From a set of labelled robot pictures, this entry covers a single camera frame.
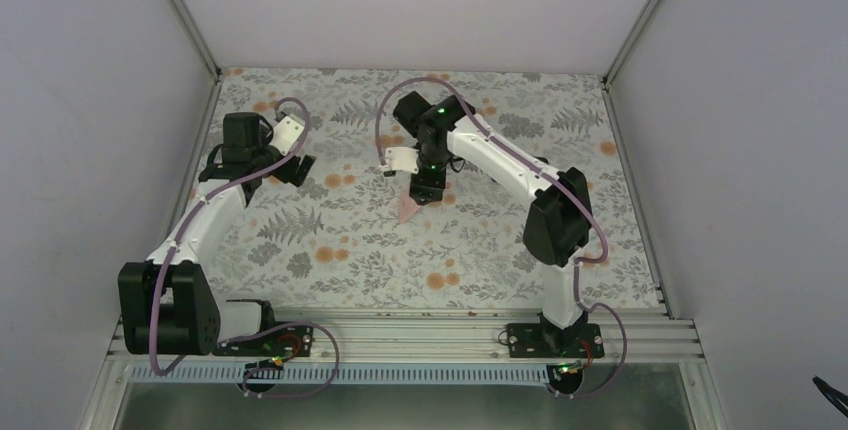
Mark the pink phone case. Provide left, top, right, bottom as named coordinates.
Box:
left=398, top=193, right=421, bottom=224

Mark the floral patterned table mat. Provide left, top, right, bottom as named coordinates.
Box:
left=204, top=68, right=660, bottom=310

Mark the black object at corner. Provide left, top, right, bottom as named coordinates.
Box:
left=812, top=376, right=848, bottom=417

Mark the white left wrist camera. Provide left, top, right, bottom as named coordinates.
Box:
left=269, top=115, right=305, bottom=156

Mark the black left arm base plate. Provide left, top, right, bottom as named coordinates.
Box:
left=212, top=325, right=314, bottom=359

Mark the slotted grey cable duct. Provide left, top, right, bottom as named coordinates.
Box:
left=129, top=362, right=549, bottom=386

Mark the aluminium rail base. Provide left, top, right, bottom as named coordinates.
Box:
left=105, top=307, right=705, bottom=365

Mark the left aluminium frame post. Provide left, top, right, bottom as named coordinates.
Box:
left=169, top=0, right=221, bottom=81

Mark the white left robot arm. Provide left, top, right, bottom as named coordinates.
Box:
left=118, top=112, right=315, bottom=355

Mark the aluminium corner frame post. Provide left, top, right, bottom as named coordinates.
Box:
left=603, top=0, right=663, bottom=90

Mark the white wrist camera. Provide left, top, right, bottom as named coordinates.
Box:
left=269, top=115, right=305, bottom=156
left=380, top=147, right=419, bottom=174

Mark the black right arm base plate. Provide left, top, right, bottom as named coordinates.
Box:
left=499, top=323, right=606, bottom=359

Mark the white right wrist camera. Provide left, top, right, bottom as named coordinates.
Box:
left=380, top=147, right=419, bottom=174

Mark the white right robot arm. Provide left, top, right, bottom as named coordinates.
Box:
left=384, top=92, right=592, bottom=357

